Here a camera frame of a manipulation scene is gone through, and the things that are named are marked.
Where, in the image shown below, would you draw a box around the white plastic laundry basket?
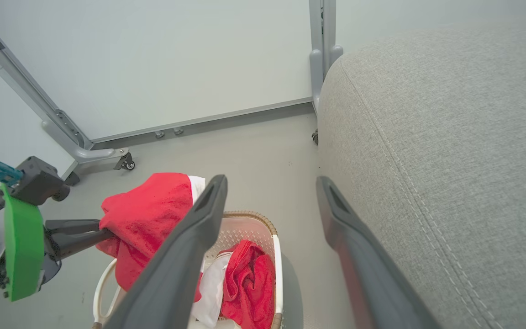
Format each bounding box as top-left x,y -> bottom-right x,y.
92,210 -> 284,329

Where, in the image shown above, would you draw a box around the red shorts with white trim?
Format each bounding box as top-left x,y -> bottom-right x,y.
95,172 -> 206,293

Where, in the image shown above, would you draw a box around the grey metal partition leg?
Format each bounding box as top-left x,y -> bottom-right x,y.
0,5 -> 130,164

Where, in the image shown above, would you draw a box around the grey partition bottom rail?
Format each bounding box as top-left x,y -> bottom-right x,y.
90,97 -> 314,146

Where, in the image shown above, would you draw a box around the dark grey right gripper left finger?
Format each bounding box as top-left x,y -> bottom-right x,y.
103,175 -> 228,329

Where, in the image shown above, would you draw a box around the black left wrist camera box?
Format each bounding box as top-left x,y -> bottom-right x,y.
0,153 -> 71,219

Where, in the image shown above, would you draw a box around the grey fabric sofa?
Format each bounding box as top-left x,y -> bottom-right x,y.
316,16 -> 526,329

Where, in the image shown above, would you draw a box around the red t-shirt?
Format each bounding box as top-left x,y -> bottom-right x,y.
220,239 -> 276,329

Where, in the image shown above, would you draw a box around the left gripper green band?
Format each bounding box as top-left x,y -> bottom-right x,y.
0,184 -> 116,302

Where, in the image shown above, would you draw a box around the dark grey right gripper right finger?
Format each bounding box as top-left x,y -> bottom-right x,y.
316,176 -> 442,329

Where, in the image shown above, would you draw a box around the white garment with red stripes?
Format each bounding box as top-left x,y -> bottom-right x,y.
190,251 -> 234,329

